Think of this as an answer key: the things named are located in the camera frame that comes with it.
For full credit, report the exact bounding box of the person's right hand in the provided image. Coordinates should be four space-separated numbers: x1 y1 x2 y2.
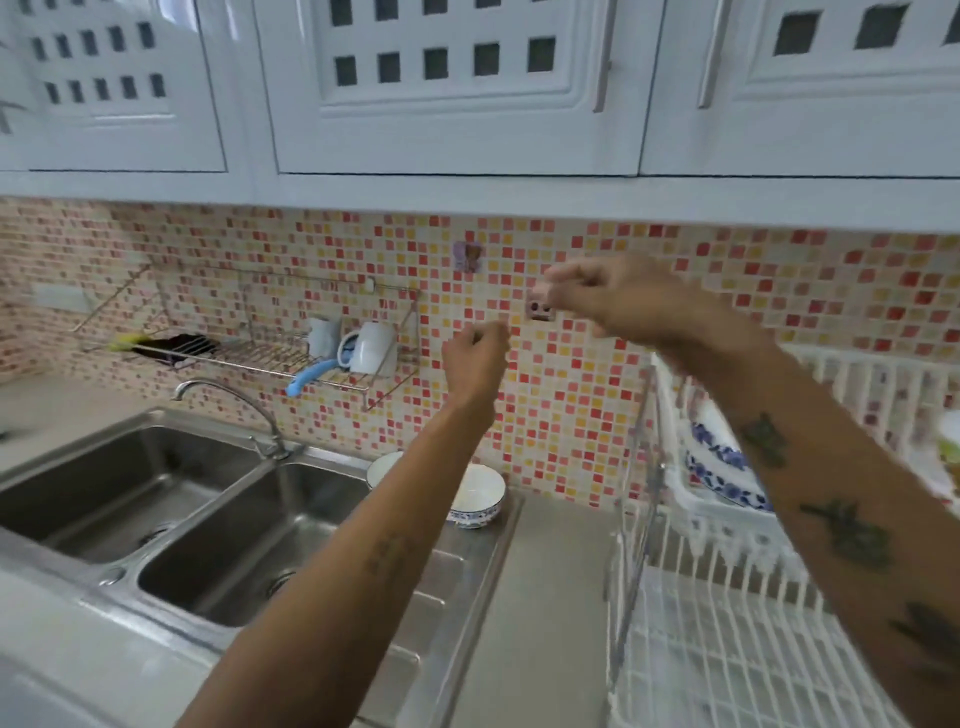
541 253 702 352

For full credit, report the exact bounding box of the person's left hand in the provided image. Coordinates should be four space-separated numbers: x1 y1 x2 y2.
441 321 512 410

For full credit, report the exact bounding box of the person's left forearm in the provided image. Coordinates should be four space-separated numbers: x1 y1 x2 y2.
176 390 500 728

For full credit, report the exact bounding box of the person's right forearm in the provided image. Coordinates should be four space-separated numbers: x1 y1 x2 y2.
656 296 960 728

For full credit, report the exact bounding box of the white mug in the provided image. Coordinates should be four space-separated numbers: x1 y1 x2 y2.
336 321 399 378

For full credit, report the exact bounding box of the small grey cup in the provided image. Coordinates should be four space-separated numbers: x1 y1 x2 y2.
307 317 343 360

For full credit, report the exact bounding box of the white bowl with blue pattern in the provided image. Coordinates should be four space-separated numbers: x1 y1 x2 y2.
445 462 507 531

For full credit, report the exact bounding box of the white plate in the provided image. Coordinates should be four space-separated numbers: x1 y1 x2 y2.
366 450 406 492

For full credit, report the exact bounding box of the blue patterned plate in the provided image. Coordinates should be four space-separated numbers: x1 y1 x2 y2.
684 397 774 513

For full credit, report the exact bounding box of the chrome sink faucet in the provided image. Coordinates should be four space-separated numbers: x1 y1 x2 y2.
172 379 292 461

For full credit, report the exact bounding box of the stainless steel double sink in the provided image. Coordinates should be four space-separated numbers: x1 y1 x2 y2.
0 408 524 728

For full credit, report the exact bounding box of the yellow and black scrubber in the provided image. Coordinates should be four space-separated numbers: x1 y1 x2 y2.
107 332 221 369

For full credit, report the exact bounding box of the white dish drying rack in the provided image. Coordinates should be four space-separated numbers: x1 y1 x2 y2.
604 343 960 728

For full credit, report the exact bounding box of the blue handled brush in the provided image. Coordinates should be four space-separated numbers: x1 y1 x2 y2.
285 358 340 399

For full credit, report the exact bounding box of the white wall cabinet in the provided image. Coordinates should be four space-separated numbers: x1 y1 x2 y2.
0 0 960 235

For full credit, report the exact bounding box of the cabinet door handle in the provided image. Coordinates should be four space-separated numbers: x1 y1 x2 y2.
697 0 733 111
592 0 619 114

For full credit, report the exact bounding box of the wire wall rack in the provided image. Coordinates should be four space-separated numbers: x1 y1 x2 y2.
71 262 423 411

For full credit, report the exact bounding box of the white wall socket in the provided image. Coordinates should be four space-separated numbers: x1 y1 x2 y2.
31 283 99 314

